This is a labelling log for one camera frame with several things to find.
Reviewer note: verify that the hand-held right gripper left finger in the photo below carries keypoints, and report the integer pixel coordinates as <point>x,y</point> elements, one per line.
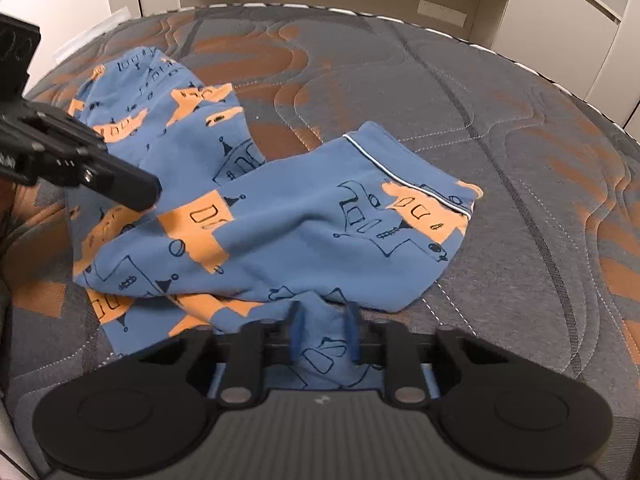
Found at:
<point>296,335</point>

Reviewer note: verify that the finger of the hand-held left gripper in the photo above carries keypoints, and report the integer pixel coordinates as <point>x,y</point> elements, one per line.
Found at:
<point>130,187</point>

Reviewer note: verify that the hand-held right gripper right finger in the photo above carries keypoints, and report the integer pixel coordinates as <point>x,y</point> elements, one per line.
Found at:
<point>352,335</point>

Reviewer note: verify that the blue orange printed pants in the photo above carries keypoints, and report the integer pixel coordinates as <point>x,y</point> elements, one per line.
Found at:
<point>300,210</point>

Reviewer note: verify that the grey orange quilted mattress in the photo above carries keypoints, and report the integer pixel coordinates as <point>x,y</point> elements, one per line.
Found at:
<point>450,85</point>

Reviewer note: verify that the beige built-in cabinet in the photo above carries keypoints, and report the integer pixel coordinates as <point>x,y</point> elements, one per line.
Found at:
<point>550,20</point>

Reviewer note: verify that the white wall socket panel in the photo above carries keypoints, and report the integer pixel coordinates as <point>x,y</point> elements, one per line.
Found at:
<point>442,12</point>

